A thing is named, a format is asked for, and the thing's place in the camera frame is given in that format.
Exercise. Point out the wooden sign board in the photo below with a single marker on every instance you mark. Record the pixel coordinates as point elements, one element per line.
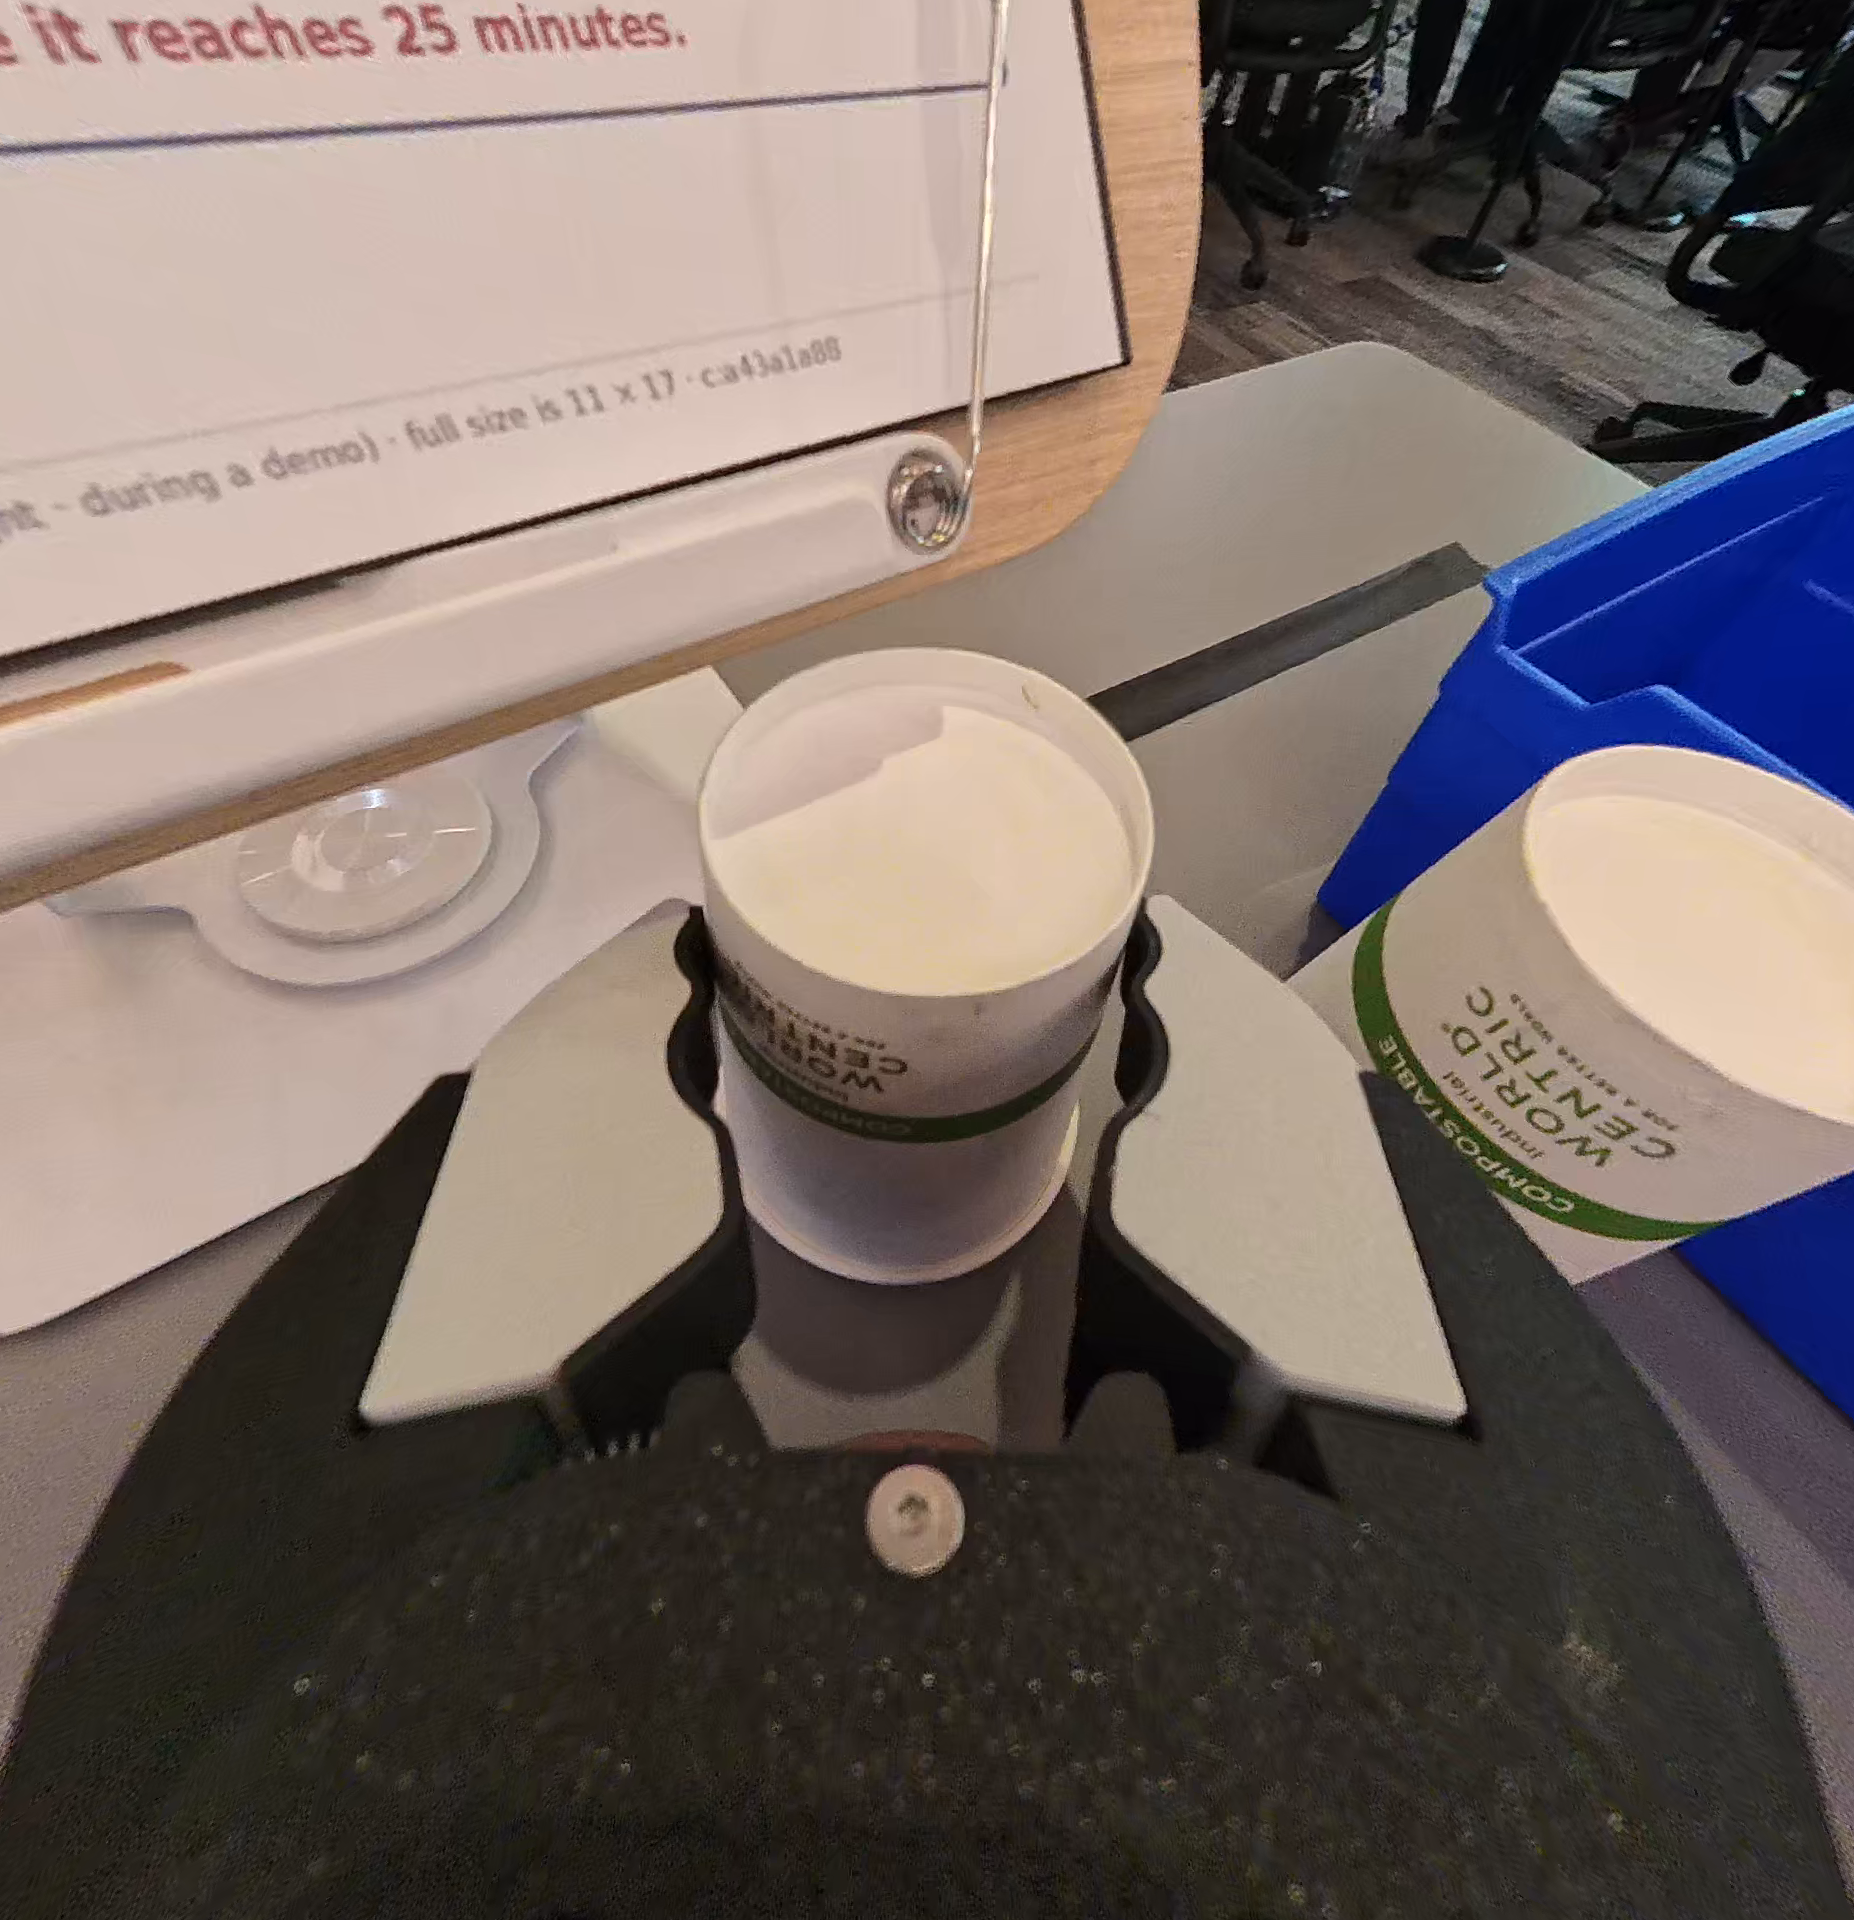
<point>1162,179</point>

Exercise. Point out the black office chair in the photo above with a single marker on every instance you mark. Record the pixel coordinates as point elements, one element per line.
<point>1795,270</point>
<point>1274,134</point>

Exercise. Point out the blue plastic bin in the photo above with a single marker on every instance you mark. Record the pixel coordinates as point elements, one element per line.
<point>1693,659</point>

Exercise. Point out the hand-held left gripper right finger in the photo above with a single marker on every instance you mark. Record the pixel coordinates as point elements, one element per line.
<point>1288,1215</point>

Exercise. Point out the white instruction sheet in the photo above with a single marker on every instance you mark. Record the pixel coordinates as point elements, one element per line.
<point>495,270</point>

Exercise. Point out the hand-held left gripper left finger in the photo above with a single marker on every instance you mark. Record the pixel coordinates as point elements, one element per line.
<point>553,1215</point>

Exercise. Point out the white sign stand base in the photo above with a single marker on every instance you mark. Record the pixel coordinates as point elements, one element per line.
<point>190,1138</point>

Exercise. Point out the white paper cup green band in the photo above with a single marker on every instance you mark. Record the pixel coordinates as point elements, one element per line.
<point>1620,1051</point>
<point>926,855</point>

